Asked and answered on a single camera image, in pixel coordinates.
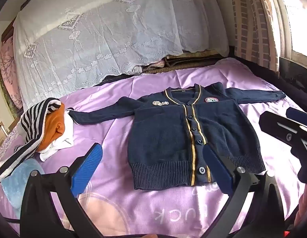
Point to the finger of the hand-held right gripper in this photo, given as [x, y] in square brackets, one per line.
[298, 116]
[269, 124]

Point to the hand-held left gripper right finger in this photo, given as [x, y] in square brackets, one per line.
[216, 168]

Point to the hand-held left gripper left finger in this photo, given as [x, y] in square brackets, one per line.
[87, 168]

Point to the navy knit cardigan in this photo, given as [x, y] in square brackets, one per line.
[163, 138]

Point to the white garment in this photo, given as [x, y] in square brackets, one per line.
[68, 133]

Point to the purple printed bed sheet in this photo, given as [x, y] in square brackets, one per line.
[111, 133]

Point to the orange garment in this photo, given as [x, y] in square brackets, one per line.
[53, 129]

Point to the striped knit garment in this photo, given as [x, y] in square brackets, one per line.
[32, 124]

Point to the light blue towel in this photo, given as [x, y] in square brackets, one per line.
[17, 181]

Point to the wooden cabinet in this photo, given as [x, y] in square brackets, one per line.
[1, 133]

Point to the dark cloth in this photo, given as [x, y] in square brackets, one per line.
[116, 77]

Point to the brick pattern curtain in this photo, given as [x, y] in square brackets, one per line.
[250, 29]

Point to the window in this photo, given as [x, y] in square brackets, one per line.
[297, 17]

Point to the woven straw mat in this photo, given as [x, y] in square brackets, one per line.
[188, 60]

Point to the grey pillow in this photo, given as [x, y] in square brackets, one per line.
[133, 70]

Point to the pink floral cloth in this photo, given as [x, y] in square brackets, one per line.
[8, 79]

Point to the pink floral quilt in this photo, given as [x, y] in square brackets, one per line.
[155, 65]

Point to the white lace cover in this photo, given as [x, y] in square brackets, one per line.
[106, 29]

